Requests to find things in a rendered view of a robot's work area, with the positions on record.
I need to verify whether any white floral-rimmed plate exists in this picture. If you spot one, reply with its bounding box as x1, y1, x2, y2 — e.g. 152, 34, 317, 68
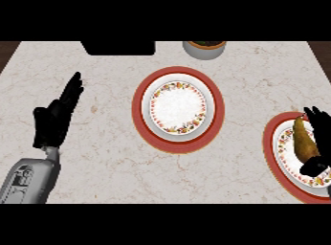
140, 73, 216, 143
272, 120, 331, 198

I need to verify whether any black rectangular appliance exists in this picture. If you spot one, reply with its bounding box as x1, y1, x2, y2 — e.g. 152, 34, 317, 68
80, 40, 157, 56

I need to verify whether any grey pot with orange rim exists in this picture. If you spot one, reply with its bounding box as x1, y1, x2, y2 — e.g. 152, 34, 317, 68
182, 40, 227, 61

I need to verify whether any red round placemat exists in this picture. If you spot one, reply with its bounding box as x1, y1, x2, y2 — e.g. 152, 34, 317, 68
261, 111, 331, 205
130, 65, 226, 155

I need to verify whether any brown-yellow pear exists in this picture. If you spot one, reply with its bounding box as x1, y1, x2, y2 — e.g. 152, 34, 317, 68
291, 115, 322, 165

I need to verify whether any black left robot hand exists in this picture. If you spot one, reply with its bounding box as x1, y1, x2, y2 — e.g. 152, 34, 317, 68
31, 71, 84, 149

